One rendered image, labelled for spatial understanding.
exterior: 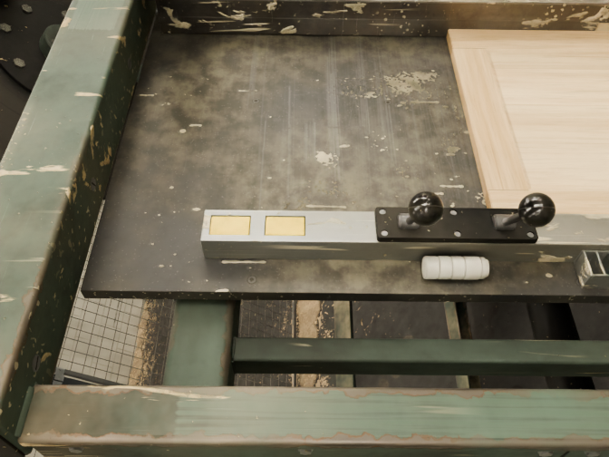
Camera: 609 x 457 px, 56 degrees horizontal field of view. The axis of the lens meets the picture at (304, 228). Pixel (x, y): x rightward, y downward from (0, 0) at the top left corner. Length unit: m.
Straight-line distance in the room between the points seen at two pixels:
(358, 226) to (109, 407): 0.36
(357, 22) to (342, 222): 0.46
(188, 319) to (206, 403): 0.17
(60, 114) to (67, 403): 0.39
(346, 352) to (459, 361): 0.14
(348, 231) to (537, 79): 0.47
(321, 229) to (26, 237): 0.34
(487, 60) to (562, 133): 0.19
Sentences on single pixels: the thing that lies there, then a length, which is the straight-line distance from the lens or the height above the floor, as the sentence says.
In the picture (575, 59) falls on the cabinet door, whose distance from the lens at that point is 1.13.
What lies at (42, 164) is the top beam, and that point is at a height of 1.85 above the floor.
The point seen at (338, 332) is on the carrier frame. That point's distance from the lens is 1.90.
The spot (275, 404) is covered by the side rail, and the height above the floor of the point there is 1.58.
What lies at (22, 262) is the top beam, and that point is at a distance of 0.70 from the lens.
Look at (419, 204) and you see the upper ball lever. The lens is 0.62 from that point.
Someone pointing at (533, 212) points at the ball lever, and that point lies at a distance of 0.66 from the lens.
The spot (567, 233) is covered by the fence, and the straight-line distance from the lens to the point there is 0.80.
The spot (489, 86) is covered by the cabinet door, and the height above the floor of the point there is 1.31.
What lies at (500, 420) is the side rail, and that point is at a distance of 0.64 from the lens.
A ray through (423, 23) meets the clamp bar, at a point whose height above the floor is 1.38.
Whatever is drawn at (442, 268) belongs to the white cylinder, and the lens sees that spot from 0.74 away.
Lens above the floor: 1.91
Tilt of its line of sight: 29 degrees down
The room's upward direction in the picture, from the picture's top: 64 degrees counter-clockwise
